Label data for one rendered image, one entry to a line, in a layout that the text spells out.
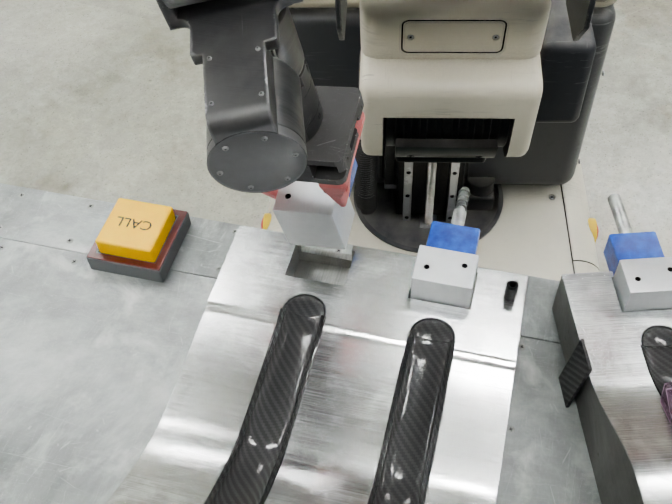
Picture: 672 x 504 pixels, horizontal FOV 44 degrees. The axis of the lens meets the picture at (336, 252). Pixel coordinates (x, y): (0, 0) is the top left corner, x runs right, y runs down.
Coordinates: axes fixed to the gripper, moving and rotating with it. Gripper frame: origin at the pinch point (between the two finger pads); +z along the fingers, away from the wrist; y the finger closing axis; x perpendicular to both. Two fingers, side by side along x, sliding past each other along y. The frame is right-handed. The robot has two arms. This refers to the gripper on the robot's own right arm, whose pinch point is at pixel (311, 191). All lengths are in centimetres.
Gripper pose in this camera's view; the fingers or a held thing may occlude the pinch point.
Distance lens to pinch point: 67.0
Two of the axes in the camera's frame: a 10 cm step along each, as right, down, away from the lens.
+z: 2.0, 4.9, 8.5
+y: 9.5, 1.0, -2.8
